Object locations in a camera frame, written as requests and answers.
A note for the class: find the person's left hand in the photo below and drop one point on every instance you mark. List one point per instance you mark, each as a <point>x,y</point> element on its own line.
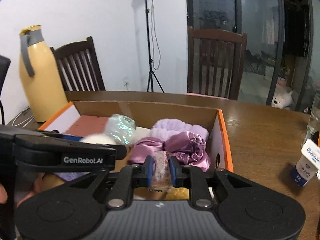
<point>20,186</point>

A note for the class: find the dark wooden chair left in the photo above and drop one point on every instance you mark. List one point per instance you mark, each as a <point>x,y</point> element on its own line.
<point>78,66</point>

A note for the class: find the pink yellow sponge block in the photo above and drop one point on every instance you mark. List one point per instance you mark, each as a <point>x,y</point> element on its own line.
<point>87,125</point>

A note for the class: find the yellow thermos jug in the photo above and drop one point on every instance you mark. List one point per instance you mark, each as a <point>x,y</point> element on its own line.
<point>39,75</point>

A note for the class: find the purple satin scrunchie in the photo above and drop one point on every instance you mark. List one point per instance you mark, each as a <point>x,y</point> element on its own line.
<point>189,148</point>

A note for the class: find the white teddy bear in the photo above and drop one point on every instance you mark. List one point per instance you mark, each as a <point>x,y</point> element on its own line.
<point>282,98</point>

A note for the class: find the lavender knit cloth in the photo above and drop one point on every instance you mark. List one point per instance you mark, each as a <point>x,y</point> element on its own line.
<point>70,176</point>

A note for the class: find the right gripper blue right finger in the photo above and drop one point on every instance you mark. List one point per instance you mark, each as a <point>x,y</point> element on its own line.
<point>174,171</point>

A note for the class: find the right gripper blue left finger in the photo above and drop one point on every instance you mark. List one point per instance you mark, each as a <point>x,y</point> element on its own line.
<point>147,171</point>

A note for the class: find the studio light on stand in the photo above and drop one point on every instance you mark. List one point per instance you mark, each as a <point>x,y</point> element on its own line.
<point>154,52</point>

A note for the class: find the iridescent plastic bag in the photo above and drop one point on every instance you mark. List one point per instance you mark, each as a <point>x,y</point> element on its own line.
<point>121,128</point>

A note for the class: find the dark wooden chair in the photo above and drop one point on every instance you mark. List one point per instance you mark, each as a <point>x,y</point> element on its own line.
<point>216,60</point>
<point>78,66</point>

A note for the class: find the white yogurt cup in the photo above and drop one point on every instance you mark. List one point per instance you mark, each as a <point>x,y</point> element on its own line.
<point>308,165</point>

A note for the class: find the red cardboard box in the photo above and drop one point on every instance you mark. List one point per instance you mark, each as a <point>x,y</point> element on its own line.
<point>152,119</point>

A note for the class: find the white yellow plush alpaca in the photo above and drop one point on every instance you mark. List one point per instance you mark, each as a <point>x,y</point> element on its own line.
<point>171,194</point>

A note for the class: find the clear glitter soft tube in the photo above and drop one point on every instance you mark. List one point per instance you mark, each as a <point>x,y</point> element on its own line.
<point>161,177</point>

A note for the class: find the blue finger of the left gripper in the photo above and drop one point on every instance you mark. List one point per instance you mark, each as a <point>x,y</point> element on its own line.
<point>71,137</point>

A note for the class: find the dark wooden chair right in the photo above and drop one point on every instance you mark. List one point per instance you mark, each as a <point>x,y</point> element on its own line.
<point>216,60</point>

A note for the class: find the lilac fluffy plush slipper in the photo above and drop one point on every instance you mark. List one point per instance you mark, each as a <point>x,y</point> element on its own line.
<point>165,128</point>

